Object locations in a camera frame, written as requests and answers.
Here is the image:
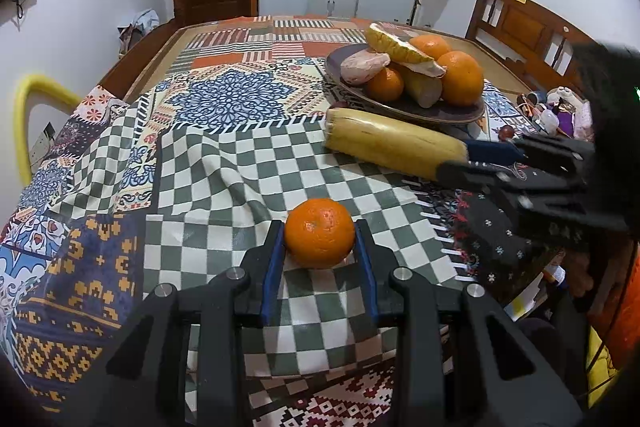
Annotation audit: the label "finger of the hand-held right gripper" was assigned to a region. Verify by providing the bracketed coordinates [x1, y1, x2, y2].
[464, 136, 597, 174]
[436, 159, 630, 244]

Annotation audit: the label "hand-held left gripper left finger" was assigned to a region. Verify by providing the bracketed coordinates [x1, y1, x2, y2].
[105, 219, 286, 427]

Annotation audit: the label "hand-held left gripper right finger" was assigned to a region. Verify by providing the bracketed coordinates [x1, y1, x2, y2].
[354, 219, 583, 427]

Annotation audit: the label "purple round plate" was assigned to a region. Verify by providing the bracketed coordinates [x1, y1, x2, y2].
[324, 43, 486, 124]

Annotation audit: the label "small orange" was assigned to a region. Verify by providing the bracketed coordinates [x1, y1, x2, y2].
[285, 198, 357, 270]
[363, 67, 405, 102]

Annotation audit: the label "large orange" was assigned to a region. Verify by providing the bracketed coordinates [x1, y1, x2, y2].
[436, 51, 485, 106]
[407, 34, 453, 62]

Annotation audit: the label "short yellow sugarcane piece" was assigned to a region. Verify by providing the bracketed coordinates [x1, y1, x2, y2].
[402, 64, 444, 108]

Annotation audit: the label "long yellow sugarcane piece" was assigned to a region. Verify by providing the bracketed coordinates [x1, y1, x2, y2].
[325, 108, 469, 180]

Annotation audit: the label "pomelo segment with rind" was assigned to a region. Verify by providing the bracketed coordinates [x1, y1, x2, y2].
[364, 23, 446, 76]

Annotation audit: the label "peeled pink pomelo segment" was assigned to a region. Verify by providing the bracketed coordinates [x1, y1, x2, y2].
[341, 51, 392, 85]

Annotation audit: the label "person's right hand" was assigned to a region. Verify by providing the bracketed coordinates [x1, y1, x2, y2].
[562, 249, 601, 303]

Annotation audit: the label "pile of bedside clutter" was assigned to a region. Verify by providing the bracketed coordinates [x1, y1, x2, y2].
[500, 86, 593, 144]

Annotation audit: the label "bamboo bed mat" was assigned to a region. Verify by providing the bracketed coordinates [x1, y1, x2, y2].
[165, 21, 531, 94]

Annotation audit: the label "wooden bed headboard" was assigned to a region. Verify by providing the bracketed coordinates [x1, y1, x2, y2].
[465, 0, 596, 94]

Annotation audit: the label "pile of clothes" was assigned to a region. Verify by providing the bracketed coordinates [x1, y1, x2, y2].
[117, 9, 161, 58]

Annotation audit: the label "yellow foam tube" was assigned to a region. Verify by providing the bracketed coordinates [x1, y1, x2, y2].
[14, 76, 83, 185]

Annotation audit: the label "wall power socket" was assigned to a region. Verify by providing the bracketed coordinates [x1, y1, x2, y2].
[30, 122, 56, 164]

